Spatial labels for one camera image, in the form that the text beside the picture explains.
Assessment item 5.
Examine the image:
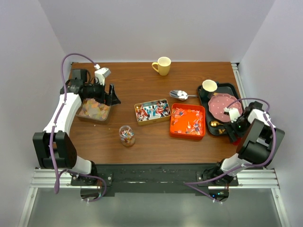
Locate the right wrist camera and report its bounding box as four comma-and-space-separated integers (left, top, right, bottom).
224, 108, 241, 122

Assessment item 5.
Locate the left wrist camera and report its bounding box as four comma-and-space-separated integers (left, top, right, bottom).
95, 67, 111, 85

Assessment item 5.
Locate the pink dotted plate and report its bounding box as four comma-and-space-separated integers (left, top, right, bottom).
208, 93, 243, 123

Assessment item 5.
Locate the aluminium rail frame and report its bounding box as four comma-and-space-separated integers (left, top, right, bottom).
25, 62, 288, 227

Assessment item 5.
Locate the metal scoop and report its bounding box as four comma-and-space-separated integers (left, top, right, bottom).
169, 90, 198, 101

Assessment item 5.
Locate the gold spoon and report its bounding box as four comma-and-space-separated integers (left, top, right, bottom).
209, 121, 224, 128

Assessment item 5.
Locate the red jar lid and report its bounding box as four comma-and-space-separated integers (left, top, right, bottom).
232, 139, 241, 146

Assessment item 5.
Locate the dark green cup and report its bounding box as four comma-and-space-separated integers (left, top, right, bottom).
199, 79, 218, 100

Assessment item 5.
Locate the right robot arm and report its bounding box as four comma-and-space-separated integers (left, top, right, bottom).
201, 99, 285, 186

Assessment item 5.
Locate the clear plastic jar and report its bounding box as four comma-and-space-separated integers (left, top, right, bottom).
119, 125, 135, 147

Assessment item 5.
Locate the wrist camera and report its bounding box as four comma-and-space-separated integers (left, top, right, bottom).
224, 108, 241, 122
95, 67, 111, 85

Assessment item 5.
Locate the gold tin of lollipops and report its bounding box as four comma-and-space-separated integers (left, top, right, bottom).
134, 99, 171, 126

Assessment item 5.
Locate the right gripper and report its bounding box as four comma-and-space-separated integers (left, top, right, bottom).
223, 116, 250, 143

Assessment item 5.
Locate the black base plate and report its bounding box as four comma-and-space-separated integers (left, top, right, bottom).
71, 163, 237, 197

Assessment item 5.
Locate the black serving tray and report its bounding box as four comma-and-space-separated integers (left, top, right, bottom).
199, 82, 239, 136

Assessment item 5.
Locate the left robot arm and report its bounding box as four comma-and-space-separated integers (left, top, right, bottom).
33, 67, 121, 191

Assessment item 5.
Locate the silver tin of gummies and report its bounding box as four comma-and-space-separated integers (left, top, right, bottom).
75, 98, 111, 122

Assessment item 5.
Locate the orange tray of candies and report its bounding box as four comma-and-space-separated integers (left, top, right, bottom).
169, 103, 206, 140

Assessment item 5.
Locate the yellow mug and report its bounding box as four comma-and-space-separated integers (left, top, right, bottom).
151, 57, 171, 76

